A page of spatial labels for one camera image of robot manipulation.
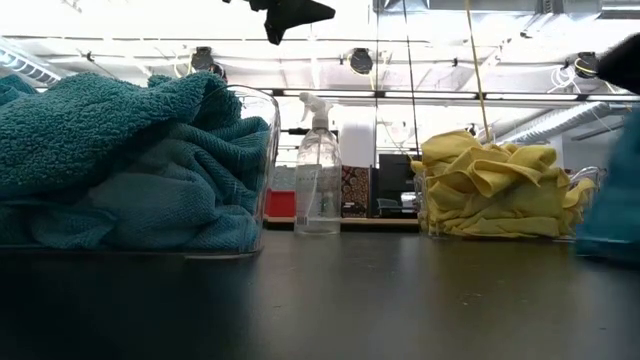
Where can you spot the silver ceiling air duct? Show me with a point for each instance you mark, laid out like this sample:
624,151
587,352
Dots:
560,120
25,62

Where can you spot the blue microfiber towel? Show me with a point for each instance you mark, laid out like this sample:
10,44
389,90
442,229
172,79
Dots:
225,232
235,145
140,210

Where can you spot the red box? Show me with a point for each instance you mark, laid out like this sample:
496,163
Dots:
280,205

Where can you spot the black cabinet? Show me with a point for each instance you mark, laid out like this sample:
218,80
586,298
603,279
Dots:
395,175

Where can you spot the teal terry microfiber towel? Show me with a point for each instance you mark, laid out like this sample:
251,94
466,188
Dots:
90,130

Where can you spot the cloth pile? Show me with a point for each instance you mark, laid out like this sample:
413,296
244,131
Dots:
615,210

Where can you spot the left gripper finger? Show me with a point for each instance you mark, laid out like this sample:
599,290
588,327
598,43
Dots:
276,34
300,11

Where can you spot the clear plastic spray bottle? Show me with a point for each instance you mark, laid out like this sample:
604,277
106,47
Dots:
318,175

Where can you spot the brown patterned panel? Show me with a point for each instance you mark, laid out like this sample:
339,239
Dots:
356,192

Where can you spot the clear plastic bin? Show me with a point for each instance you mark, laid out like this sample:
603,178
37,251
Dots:
270,150
592,175

